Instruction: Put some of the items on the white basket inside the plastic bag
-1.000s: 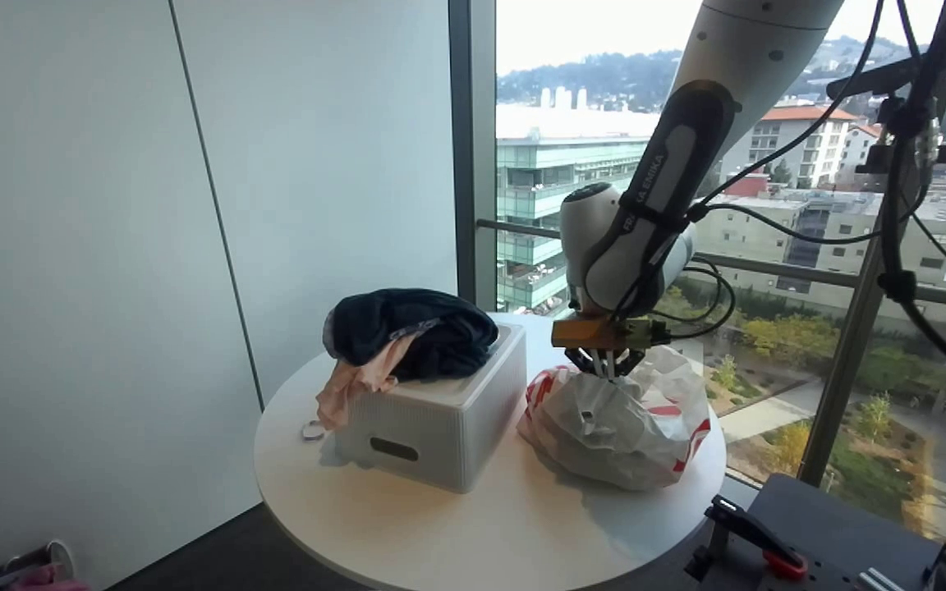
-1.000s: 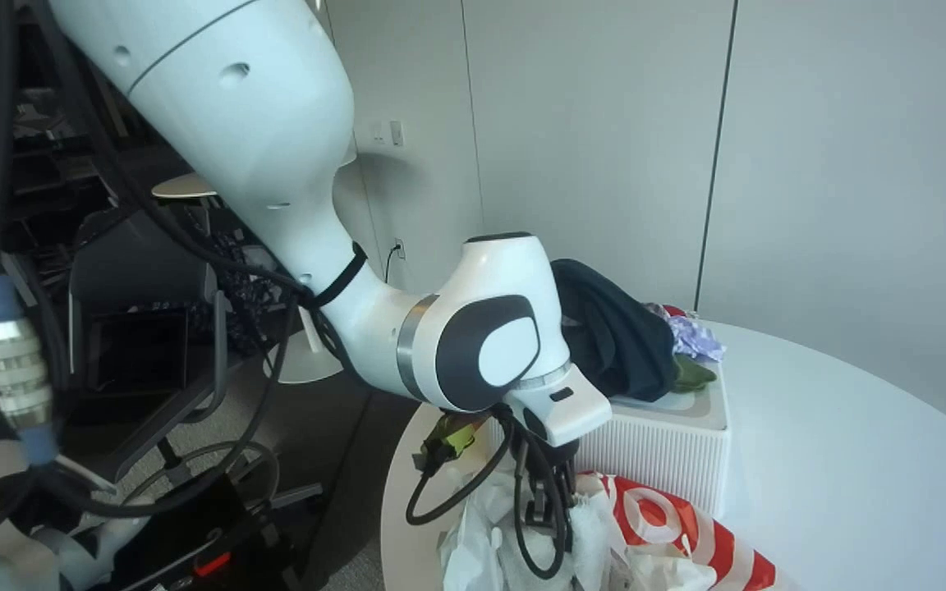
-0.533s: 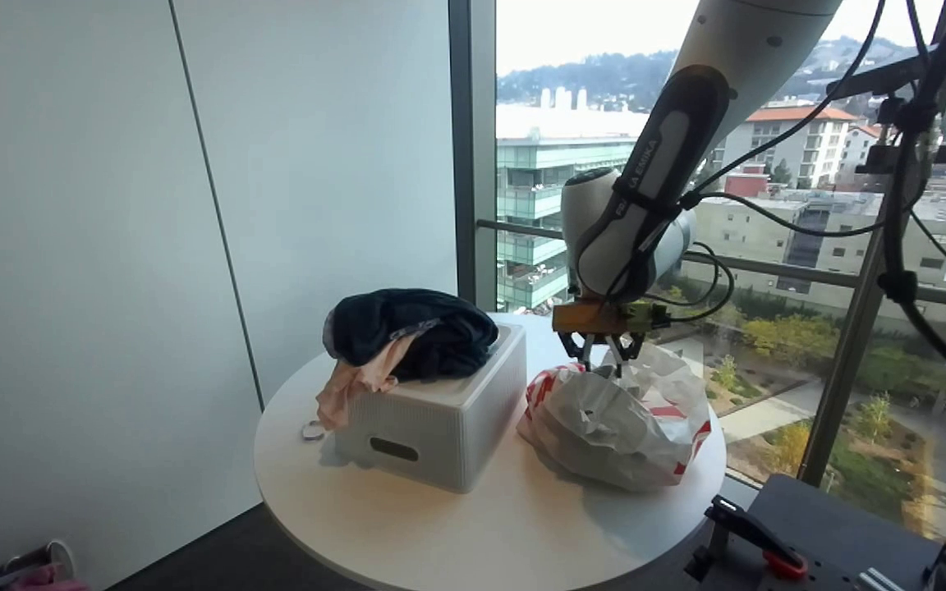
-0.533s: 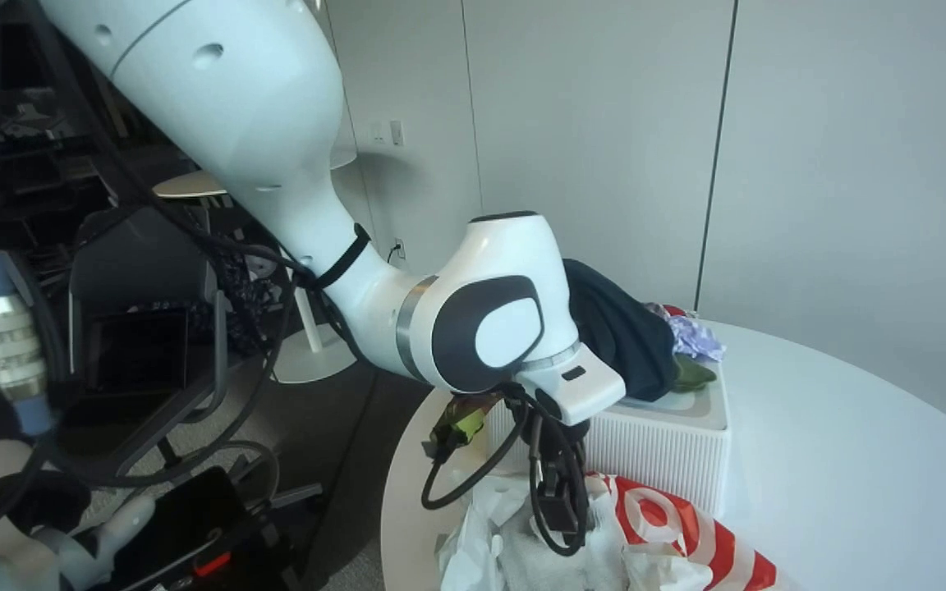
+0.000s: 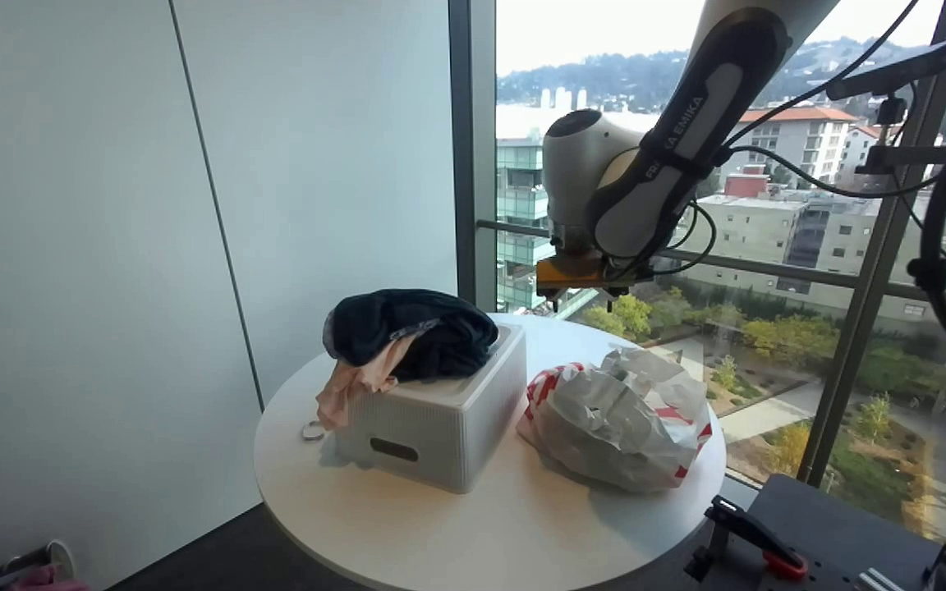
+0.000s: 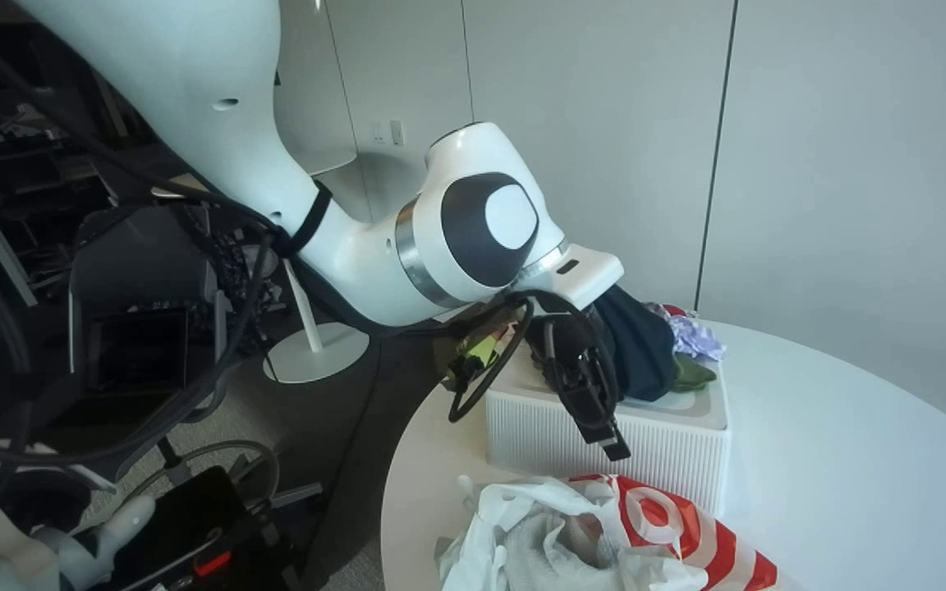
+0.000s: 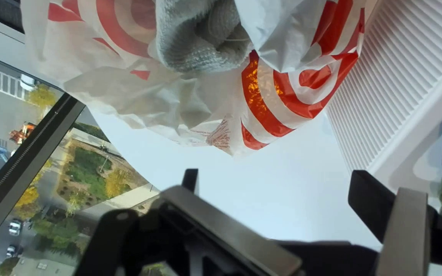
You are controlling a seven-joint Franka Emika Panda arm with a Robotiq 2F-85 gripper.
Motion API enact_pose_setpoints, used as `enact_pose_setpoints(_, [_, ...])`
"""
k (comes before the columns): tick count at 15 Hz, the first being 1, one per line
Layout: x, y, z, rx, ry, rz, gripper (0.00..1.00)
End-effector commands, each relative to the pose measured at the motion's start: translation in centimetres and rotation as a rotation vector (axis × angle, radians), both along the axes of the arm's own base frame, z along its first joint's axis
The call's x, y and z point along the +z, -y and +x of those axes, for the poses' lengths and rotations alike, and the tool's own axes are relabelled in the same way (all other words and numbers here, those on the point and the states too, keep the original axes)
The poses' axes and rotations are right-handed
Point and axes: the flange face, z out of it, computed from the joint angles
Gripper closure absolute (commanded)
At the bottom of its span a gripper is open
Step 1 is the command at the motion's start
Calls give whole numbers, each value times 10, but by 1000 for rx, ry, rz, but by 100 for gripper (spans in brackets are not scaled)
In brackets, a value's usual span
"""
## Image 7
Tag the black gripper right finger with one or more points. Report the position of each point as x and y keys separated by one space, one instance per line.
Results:
x=410 y=224

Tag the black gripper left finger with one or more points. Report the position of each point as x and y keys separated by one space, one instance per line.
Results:
x=195 y=235

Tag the beige cloth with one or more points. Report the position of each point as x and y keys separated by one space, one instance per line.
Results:
x=200 y=36

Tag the white plastic basket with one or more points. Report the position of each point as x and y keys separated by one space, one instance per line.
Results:
x=400 y=77

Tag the white red plastic bag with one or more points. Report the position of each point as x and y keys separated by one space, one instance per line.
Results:
x=283 y=77

